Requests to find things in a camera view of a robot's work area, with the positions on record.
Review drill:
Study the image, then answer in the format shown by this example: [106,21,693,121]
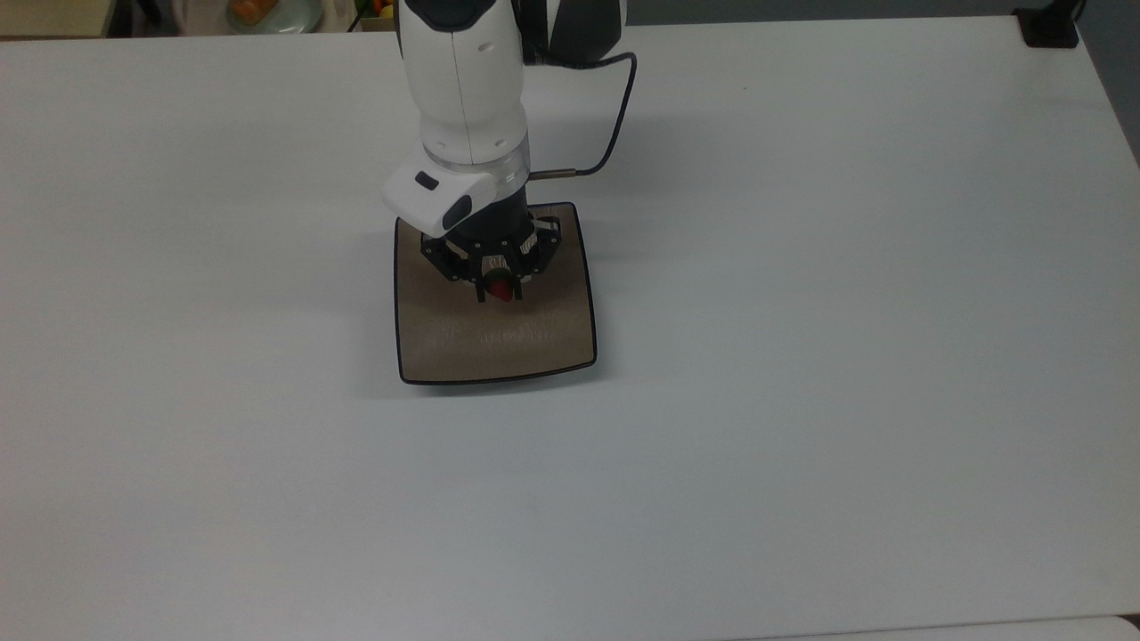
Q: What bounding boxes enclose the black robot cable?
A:
[524,49,639,180]

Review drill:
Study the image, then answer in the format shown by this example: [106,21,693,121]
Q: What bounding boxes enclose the clear bowl with orange food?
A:
[225,0,323,35]

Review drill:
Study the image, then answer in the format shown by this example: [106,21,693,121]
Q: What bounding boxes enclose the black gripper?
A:
[420,188,563,304]

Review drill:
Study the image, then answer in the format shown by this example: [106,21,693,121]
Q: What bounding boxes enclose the light wooden furniture top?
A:
[0,0,117,39]

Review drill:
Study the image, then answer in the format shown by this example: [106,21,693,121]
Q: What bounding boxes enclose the square brown ceramic plate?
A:
[393,201,599,387]

